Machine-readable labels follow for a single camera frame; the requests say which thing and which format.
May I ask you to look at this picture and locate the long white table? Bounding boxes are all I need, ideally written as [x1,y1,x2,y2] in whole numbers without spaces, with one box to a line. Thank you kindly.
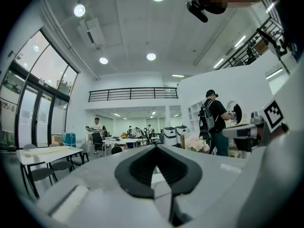
[102,138,148,150]

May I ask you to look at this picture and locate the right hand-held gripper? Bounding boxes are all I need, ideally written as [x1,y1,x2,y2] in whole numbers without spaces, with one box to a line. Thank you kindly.
[222,100,289,152]

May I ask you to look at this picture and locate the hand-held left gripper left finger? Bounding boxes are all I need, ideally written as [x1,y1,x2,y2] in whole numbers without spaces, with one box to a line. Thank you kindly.
[38,144,171,228]

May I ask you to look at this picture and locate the linear ceiling light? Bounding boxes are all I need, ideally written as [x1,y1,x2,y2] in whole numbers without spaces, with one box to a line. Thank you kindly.
[234,35,247,48]

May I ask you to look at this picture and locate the black head camera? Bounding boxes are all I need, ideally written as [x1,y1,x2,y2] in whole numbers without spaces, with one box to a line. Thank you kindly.
[185,0,209,23]

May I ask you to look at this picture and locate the cream cloth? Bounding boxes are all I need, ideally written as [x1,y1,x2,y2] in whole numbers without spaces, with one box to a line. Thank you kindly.
[23,146,72,157]

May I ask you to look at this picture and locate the white table with black legs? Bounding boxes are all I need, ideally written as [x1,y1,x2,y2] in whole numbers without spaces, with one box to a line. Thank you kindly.
[16,145,84,198]

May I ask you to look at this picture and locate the black office chair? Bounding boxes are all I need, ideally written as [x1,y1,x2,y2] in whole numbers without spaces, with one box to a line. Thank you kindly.
[140,127,152,146]
[92,133,105,157]

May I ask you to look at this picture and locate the pink flower bouquet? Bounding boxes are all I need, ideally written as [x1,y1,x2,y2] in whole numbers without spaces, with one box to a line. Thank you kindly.
[184,136,210,153]

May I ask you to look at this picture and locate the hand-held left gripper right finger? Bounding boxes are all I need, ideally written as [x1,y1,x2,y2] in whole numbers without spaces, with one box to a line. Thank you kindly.
[156,144,247,227]

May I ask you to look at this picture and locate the blue wrapped parcel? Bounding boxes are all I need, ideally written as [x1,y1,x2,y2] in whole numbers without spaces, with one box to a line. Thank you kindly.
[62,132,77,148]

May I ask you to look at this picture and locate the oval white-framed mirror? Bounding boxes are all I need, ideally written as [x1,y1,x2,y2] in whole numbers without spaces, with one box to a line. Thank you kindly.
[227,100,243,126]

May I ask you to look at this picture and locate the white arched shelf unit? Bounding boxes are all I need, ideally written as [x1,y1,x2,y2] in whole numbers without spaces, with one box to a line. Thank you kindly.
[189,101,205,134]

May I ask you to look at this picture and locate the ceiling air conditioner unit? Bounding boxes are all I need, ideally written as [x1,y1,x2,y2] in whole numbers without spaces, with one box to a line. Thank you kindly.
[76,17,105,48]

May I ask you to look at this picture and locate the white ornate chair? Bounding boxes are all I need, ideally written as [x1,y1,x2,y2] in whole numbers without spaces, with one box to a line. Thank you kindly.
[227,148,248,159]

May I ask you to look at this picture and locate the beige rectangular block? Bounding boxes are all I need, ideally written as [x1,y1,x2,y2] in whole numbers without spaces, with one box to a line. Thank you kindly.
[51,135,63,147]

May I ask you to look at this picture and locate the black grey backpack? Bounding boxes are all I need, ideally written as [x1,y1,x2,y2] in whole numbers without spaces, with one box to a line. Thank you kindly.
[199,99,216,137]

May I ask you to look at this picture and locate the black balcony railing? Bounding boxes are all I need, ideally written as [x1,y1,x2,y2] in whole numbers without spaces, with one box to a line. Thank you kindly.
[88,87,179,103]
[215,15,285,71]

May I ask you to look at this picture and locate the grey dining chair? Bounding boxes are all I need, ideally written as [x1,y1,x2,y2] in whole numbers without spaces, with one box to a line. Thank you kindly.
[29,166,58,187]
[70,142,90,166]
[48,160,75,173]

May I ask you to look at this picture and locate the white service robot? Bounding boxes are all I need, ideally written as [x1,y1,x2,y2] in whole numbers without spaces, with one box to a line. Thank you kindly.
[161,126,177,147]
[174,124,188,149]

